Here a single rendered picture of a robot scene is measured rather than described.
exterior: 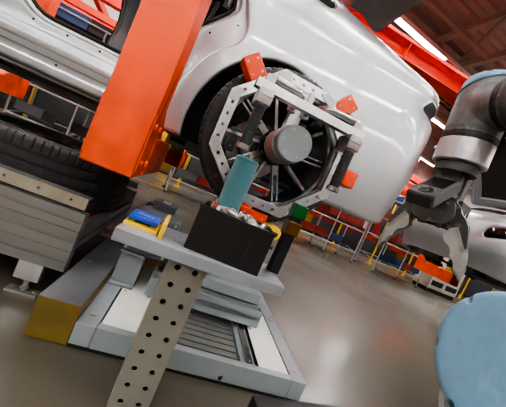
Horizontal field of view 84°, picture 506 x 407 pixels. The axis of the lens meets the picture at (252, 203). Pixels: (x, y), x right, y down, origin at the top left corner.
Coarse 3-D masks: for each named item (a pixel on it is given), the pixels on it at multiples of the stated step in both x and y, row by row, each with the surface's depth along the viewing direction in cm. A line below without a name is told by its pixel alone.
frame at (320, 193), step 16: (288, 80) 108; (304, 80) 110; (240, 96) 106; (320, 96) 112; (224, 112) 105; (224, 128) 106; (208, 144) 109; (224, 160) 108; (336, 160) 117; (224, 176) 109; (320, 192) 117; (272, 208) 116; (288, 208) 117
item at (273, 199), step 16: (320, 128) 127; (256, 144) 124; (320, 144) 131; (304, 160) 125; (320, 160) 130; (256, 176) 122; (272, 176) 123; (304, 176) 141; (320, 176) 125; (272, 192) 124; (288, 192) 139; (304, 192) 125
